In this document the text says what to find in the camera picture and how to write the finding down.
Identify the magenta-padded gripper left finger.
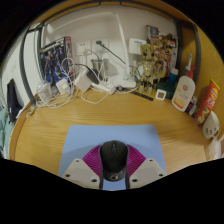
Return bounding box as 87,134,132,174
61,143,103,190

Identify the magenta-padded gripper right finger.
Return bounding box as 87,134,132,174
125,143,167,190

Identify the black computer mouse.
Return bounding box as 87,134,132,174
99,140,129,183

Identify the light blue mouse pad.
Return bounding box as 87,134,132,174
58,124,168,191

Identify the clear plastic container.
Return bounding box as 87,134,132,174
207,131,224,161

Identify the black ruler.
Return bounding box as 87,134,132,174
130,90,155,102

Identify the white printed mug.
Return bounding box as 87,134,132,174
201,110,221,140

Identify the small blue box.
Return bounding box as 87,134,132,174
185,96,198,116

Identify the small white digital clock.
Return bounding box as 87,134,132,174
154,88,167,101

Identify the teal cloth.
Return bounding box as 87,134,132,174
0,106,16,158

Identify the white lotion bottle red cap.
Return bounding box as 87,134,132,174
171,64,197,112

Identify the clear plastic jar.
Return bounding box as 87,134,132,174
36,80,54,104

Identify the small white power adapter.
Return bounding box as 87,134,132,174
55,78,71,96

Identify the white power strip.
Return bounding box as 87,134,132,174
90,80,117,95

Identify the red chips can yellow lid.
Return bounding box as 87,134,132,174
194,78,221,126

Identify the large white power adapter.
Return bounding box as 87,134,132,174
73,66,93,93

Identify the black bag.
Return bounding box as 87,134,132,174
6,78,24,124

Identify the small blue bottle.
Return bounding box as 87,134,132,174
168,68,179,86

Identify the tan tree-creature figurine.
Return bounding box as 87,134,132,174
134,43,160,96

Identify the metal cup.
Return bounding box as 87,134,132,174
90,58,110,81

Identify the clear blue pump bottle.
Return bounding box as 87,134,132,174
182,53,196,78

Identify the dark blue model kit box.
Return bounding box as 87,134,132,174
39,35,75,88

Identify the colourful printed box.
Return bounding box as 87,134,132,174
145,24,178,81

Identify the wooden shelf unit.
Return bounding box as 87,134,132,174
19,0,201,38

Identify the tangled white cable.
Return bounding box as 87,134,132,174
28,56,116,111

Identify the white wall socket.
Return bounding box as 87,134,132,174
75,39,92,56
92,38,110,55

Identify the white wall-mounted device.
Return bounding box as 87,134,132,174
128,37,148,55

